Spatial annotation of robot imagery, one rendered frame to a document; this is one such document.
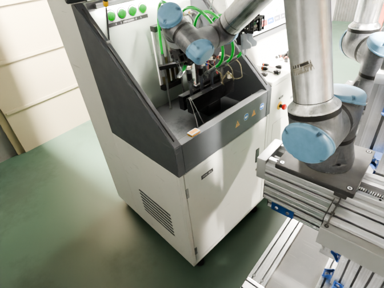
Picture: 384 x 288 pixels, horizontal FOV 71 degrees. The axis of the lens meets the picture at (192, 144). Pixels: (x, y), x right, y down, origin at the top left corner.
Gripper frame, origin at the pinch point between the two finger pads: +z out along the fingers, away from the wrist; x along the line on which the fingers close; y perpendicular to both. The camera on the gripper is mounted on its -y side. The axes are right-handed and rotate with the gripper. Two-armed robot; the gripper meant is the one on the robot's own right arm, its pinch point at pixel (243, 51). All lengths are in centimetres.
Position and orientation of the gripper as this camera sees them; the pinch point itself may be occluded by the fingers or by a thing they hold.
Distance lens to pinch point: 119.3
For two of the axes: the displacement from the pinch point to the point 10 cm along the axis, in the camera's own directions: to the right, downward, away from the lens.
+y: 6.9, 3.7, -6.2
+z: 0.9, 8.0, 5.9
